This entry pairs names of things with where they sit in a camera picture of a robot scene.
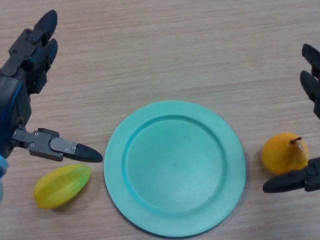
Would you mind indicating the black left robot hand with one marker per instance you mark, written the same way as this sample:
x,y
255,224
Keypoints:
x,y
17,100

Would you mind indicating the yellow green starfruit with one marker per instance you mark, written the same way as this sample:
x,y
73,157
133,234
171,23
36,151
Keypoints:
x,y
60,187

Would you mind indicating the yellow orange pear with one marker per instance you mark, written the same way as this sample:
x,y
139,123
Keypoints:
x,y
277,155

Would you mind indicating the teal green round plate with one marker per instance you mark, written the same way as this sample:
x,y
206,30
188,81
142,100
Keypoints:
x,y
175,170

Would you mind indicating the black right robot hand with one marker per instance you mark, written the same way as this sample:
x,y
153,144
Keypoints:
x,y
287,181

